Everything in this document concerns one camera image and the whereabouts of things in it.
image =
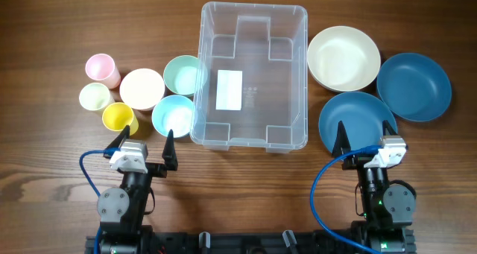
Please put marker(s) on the mint green plastic bowl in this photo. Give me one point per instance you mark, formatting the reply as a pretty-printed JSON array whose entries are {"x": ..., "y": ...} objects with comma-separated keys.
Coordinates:
[{"x": 180, "y": 75}]

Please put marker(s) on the pale green plastic cup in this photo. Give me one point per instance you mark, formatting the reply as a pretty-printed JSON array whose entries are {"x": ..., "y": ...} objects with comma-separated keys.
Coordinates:
[{"x": 95, "y": 97}]

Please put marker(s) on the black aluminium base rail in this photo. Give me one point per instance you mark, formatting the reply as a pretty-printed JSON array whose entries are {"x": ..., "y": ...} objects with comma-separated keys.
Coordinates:
[{"x": 281, "y": 242}]

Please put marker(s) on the clear plastic storage bin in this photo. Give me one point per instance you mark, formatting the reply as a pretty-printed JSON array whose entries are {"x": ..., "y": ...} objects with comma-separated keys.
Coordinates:
[{"x": 268, "y": 43}]

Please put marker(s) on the cream large plastic bowl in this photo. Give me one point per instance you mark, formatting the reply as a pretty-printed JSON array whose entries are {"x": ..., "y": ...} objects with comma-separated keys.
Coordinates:
[{"x": 343, "y": 59}]

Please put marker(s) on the pink plastic bowl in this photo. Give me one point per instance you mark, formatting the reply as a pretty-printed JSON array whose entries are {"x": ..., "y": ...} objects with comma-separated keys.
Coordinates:
[{"x": 142, "y": 89}]

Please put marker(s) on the pink plastic cup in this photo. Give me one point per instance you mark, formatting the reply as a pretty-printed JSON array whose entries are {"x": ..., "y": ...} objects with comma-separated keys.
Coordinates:
[{"x": 102, "y": 68}]

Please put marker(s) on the yellow plastic cup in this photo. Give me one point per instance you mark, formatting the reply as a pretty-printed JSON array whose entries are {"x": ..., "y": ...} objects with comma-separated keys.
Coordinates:
[{"x": 118, "y": 115}]

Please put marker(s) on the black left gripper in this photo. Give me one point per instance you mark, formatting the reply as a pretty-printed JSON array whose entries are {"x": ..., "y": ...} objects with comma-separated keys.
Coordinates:
[{"x": 160, "y": 170}]

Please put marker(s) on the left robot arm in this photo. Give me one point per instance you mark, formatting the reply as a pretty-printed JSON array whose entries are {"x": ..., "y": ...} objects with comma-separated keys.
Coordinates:
[{"x": 122, "y": 209}]

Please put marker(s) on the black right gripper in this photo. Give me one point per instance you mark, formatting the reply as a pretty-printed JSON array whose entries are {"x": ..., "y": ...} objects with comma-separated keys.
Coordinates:
[{"x": 343, "y": 144}]

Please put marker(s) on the white label in bin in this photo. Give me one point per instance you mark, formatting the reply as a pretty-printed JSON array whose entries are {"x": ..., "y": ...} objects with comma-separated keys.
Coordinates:
[{"x": 229, "y": 90}]

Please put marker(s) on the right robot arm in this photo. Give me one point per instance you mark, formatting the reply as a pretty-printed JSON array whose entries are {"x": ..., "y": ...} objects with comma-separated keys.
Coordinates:
[{"x": 388, "y": 205}]

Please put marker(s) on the light blue plastic bowl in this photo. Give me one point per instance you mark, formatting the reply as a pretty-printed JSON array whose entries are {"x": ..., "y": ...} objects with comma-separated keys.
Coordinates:
[{"x": 173, "y": 112}]

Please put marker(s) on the dark blue large bowl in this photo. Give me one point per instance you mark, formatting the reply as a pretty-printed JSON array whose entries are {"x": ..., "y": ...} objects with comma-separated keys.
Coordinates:
[
  {"x": 414, "y": 87},
  {"x": 362, "y": 115}
]

